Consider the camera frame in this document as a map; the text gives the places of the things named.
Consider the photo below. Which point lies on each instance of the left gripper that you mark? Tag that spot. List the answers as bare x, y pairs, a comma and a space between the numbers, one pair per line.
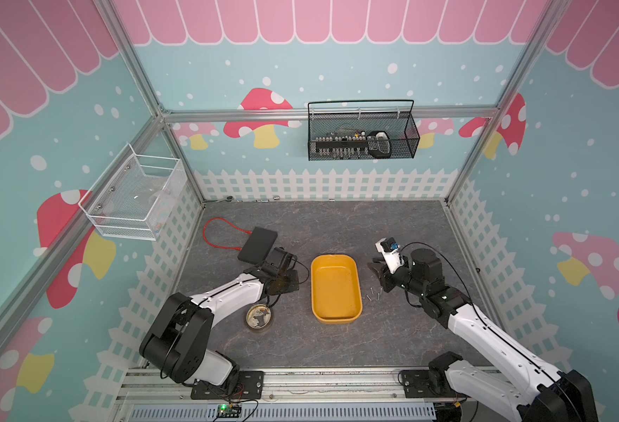
294, 283

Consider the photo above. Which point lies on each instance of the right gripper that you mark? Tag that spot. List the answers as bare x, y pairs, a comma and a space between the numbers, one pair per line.
385, 274

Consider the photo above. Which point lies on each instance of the yellow plastic storage box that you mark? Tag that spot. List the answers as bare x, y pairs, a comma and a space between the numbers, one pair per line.
336, 298

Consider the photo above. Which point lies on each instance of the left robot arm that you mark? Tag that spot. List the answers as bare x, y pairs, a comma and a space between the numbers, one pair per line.
177, 342

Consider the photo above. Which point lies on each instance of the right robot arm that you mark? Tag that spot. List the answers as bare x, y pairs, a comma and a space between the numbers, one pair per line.
531, 389

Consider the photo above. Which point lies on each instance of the black power bank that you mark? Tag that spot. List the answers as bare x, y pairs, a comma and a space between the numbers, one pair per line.
258, 246

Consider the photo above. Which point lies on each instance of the tape roll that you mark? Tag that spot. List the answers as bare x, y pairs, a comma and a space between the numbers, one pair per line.
258, 318

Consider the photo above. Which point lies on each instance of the green led circuit board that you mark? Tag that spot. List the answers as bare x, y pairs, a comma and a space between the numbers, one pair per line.
229, 411

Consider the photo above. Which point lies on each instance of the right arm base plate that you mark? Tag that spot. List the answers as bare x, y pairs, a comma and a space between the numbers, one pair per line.
427, 383

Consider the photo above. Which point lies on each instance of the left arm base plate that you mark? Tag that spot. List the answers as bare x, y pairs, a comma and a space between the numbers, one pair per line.
240, 386

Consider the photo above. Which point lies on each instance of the black wire wall basket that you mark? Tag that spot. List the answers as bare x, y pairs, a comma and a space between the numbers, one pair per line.
361, 130

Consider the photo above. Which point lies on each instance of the white wire wall basket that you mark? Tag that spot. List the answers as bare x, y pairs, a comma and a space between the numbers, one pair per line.
136, 196

